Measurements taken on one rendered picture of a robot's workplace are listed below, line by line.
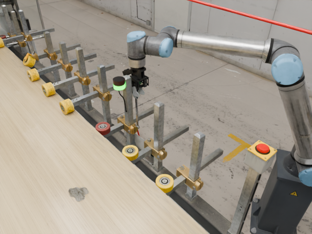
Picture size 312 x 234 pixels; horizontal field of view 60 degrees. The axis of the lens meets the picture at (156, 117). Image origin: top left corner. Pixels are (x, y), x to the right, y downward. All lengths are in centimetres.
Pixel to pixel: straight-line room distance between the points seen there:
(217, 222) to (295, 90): 68
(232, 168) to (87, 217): 170
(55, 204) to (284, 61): 109
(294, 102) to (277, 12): 260
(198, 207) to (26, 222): 76
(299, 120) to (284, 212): 83
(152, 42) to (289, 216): 143
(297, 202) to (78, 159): 135
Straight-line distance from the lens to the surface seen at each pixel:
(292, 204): 199
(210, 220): 137
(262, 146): 96
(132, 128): 153
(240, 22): 413
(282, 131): 317
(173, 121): 299
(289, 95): 132
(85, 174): 128
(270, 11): 389
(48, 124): 161
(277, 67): 124
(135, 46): 133
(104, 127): 150
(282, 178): 179
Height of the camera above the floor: 184
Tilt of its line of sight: 37 degrees down
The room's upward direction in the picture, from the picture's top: 1 degrees clockwise
